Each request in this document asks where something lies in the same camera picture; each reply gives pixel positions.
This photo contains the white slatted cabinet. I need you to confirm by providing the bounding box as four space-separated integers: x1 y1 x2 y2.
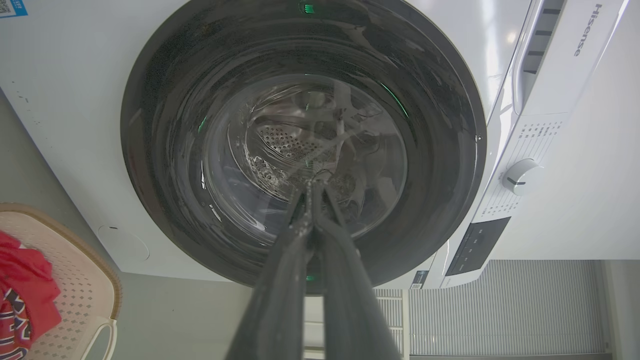
303 288 412 360

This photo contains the white Hisense washing machine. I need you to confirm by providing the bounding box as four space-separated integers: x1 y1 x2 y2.
0 0 629 290

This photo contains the round black washing machine door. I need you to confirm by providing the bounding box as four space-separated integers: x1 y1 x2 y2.
120 0 487 288

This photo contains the white washing machine dial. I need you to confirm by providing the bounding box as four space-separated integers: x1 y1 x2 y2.
501 158 544 196

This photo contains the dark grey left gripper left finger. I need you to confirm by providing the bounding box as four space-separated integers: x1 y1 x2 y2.
225 181 314 360

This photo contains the grey ribbed roller shutter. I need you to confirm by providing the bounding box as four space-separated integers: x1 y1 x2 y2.
409 260 606 357

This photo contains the blue white energy label sticker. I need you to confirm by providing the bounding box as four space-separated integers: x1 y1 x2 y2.
0 0 29 19

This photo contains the beige plastic laundry basket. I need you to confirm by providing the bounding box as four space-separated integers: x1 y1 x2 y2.
0 203 123 360

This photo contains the red printed garment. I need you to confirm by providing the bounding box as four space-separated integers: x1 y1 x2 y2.
0 230 63 360

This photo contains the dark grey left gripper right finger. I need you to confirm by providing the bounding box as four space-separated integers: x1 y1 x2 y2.
312 182 402 360

